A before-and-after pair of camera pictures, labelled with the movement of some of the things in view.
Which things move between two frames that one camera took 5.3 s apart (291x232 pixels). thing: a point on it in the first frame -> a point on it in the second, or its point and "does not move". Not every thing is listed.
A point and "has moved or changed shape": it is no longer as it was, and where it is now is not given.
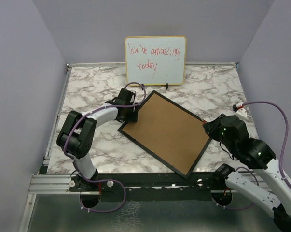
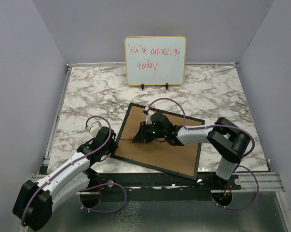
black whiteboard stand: (166, 86) does not move
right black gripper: (211, 126) -> (138, 138)
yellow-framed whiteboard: (151, 60) does not move
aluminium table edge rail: (43, 183) does not move
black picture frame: (173, 135) has moved or changed shape
